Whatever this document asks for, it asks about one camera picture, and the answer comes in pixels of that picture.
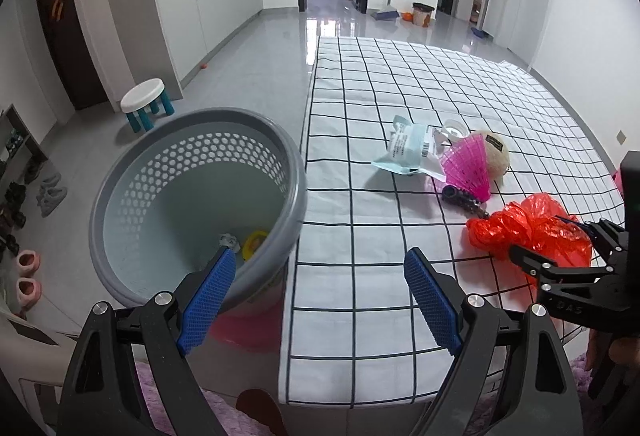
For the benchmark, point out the beige waste bin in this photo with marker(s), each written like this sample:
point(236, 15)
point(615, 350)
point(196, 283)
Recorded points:
point(423, 15)

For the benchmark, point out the white black-checked tablecloth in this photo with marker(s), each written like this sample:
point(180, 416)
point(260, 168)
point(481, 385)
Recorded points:
point(375, 91)

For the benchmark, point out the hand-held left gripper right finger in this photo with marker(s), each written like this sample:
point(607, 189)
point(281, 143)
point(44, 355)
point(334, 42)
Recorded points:
point(432, 301)

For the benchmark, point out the dark red round object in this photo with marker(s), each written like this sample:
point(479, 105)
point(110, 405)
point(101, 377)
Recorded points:
point(260, 416)

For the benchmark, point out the white stool with teal legs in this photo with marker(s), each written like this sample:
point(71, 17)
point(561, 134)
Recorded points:
point(142, 94)

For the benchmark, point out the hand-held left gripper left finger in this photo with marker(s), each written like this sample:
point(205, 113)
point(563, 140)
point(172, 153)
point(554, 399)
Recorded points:
point(207, 301)

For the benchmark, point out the pink fuzzy slipper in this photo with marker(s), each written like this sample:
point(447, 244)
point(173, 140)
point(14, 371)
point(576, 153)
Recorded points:
point(27, 262)
point(27, 292)

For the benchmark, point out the dark brown door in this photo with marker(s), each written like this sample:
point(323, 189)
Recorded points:
point(75, 56)

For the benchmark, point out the white foam ball black label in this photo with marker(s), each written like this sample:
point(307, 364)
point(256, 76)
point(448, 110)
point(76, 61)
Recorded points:
point(497, 159)

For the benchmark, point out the red plastic bag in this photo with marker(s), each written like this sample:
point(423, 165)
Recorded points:
point(530, 226)

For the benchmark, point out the white labelled mailer bag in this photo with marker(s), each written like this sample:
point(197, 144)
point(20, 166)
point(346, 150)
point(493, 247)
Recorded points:
point(410, 146)

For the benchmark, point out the white tape roll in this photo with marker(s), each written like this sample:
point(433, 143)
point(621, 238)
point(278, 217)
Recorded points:
point(448, 126)

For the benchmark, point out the white plastic furniture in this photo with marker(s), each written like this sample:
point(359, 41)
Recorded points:
point(30, 376)

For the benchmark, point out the shoe rack with shoes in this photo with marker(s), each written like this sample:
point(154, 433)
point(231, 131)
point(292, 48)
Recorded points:
point(15, 196)

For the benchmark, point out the black beaded object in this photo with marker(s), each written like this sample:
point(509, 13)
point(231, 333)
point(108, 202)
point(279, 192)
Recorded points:
point(465, 202)

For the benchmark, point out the person's right hand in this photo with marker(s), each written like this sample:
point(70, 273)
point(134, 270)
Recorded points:
point(597, 353)

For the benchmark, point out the grey perforated plastic basket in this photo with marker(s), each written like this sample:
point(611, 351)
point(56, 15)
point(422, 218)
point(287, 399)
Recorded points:
point(175, 196)

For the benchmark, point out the grey sideboard cabinet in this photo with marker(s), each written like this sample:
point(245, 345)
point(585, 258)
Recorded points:
point(220, 1)

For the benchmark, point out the grey slipper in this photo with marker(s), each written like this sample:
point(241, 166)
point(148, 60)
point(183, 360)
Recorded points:
point(51, 179)
point(52, 200)

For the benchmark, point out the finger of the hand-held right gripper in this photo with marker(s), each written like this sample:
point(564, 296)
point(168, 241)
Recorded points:
point(532, 261)
point(607, 236)

